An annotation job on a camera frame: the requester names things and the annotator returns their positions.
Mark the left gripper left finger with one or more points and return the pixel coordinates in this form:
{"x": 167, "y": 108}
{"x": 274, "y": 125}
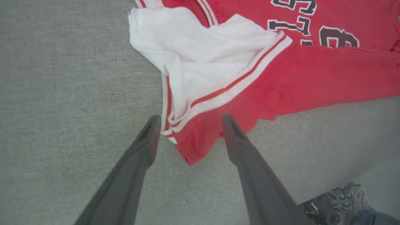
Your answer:
{"x": 131, "y": 175}

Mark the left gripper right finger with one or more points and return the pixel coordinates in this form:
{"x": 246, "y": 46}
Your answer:
{"x": 259, "y": 181}

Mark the red and white jersey garment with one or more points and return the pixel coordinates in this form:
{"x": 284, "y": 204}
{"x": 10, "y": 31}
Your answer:
{"x": 281, "y": 72}

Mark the grey patterned sneaker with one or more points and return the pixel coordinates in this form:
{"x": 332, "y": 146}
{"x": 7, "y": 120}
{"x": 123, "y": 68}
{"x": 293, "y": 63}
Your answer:
{"x": 337, "y": 203}

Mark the blue jeans leg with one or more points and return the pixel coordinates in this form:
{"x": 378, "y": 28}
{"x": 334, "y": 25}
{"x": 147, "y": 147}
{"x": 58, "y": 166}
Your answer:
{"x": 375, "y": 217}

